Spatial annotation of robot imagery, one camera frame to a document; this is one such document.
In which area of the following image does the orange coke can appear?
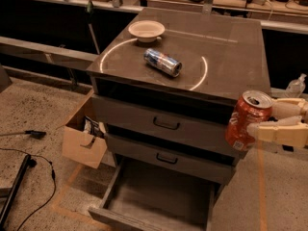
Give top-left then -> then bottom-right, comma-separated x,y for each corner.
225,90 -> 272,151

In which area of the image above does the clear sanitizer bottle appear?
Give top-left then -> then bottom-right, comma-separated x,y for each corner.
285,73 -> 306,98

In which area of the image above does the grey middle drawer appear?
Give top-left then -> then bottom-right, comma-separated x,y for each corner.
106,134 -> 234,184

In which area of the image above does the grey metal rail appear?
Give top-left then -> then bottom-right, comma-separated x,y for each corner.
0,37 -> 97,70

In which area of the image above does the grey drawer cabinet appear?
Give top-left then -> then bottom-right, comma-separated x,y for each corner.
86,6 -> 273,231

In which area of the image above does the blue silver energy drink can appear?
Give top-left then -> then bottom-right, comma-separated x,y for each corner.
143,48 -> 182,77

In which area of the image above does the black-tipped tool on floor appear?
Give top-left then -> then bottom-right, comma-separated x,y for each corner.
0,130 -> 46,139

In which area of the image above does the black bar on floor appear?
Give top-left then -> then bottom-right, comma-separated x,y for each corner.
0,155 -> 32,231

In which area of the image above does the white paper bowl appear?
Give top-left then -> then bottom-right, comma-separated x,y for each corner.
128,20 -> 165,42

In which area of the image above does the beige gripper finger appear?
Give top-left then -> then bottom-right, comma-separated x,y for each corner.
246,115 -> 308,148
271,98 -> 305,118

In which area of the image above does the green-handled stick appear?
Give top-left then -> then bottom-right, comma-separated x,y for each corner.
86,1 -> 100,54

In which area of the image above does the black floor cable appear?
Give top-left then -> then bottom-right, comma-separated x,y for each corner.
0,147 -> 58,231

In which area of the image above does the open cardboard box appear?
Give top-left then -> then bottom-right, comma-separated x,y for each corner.
62,90 -> 107,168

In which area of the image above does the grey top drawer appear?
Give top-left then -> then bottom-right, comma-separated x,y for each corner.
91,94 -> 246,158

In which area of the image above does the grey open bottom drawer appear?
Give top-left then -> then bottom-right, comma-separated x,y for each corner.
89,158 -> 215,231

